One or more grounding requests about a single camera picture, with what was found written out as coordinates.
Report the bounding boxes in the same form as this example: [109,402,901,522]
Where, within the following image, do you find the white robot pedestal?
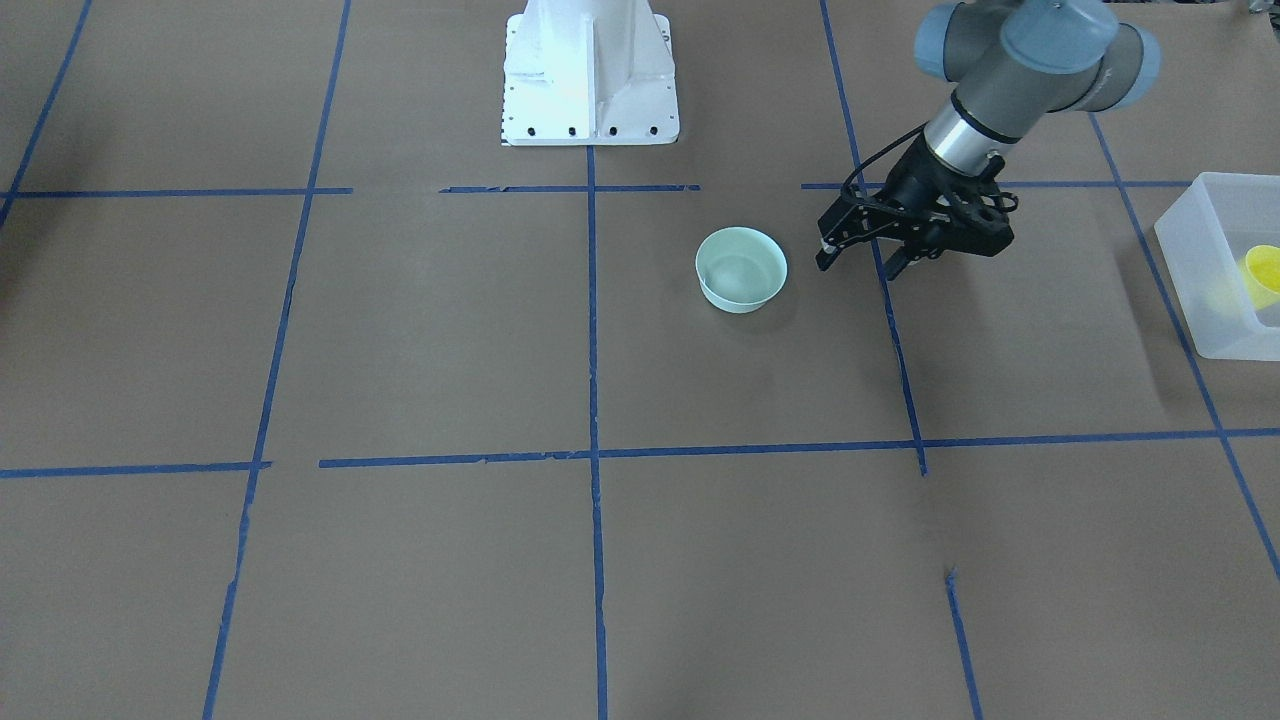
[500,1,681,147]

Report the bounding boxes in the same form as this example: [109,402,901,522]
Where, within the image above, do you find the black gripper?
[815,135,1019,281]

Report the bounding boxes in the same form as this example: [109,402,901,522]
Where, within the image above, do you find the yellow plastic cup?
[1239,243,1280,311]

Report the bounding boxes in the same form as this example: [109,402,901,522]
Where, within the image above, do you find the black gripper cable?
[842,122,931,206]

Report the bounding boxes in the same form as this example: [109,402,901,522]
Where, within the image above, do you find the mint green bowl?
[694,225,788,314]

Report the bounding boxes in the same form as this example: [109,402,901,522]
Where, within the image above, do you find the clear plastic bin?
[1155,172,1279,361]

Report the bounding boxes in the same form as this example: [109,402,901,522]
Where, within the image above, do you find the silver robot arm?
[815,1,1164,281]

